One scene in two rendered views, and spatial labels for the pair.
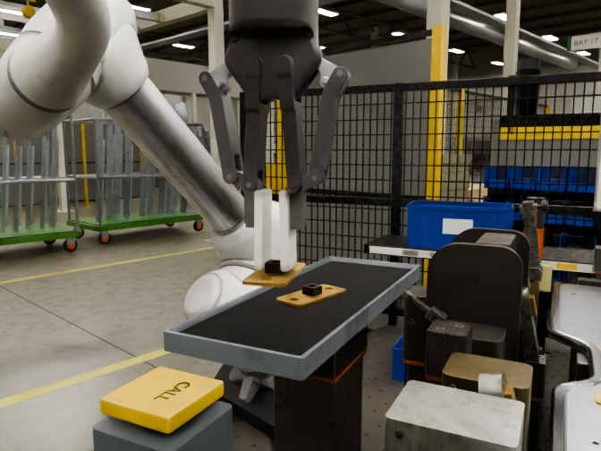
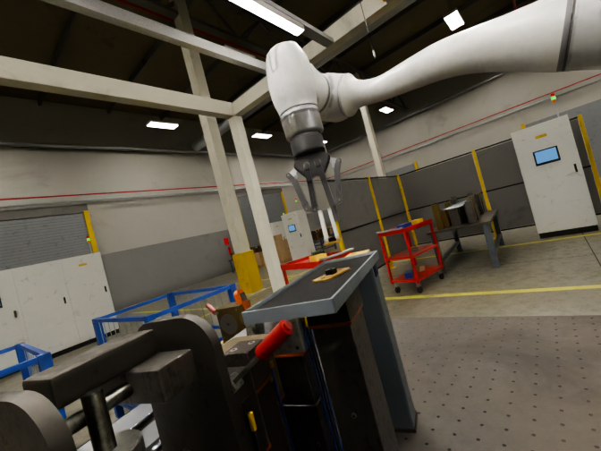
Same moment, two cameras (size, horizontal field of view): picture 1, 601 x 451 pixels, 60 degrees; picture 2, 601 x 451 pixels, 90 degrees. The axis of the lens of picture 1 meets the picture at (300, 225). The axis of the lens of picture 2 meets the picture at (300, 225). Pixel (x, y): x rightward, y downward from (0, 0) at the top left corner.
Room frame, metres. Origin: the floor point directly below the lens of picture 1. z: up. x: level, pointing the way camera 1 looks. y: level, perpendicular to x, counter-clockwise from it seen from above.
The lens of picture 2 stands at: (1.13, -0.08, 1.26)
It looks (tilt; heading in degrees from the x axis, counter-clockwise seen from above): 1 degrees up; 176
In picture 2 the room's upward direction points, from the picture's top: 15 degrees counter-clockwise
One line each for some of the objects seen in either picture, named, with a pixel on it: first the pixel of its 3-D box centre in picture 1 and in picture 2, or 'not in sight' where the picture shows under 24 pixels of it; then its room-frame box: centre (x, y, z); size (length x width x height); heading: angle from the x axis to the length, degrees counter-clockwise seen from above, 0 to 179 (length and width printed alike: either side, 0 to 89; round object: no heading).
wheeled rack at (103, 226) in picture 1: (138, 179); not in sight; (8.21, 2.55, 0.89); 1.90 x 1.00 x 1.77; 139
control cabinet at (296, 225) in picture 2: not in sight; (297, 232); (-10.26, 0.45, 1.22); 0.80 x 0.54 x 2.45; 48
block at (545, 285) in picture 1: (538, 340); not in sight; (1.17, -0.56, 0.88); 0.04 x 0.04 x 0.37; 63
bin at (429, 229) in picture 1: (459, 225); not in sight; (1.60, -0.49, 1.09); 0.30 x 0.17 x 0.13; 70
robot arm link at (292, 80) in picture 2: not in sight; (293, 81); (0.45, 0.03, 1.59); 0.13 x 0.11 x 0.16; 138
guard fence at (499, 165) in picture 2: not in sight; (485, 194); (-5.22, 4.40, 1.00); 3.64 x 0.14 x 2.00; 47
